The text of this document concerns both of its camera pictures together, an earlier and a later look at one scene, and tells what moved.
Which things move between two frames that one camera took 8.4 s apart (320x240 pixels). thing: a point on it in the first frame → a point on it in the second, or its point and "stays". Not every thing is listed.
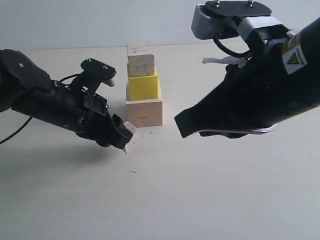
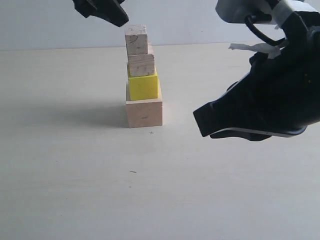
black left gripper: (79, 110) → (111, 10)
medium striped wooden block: (141, 59) stays
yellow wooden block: (143, 87) stays
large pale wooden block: (145, 112) stays
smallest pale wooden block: (133, 146) → (136, 39)
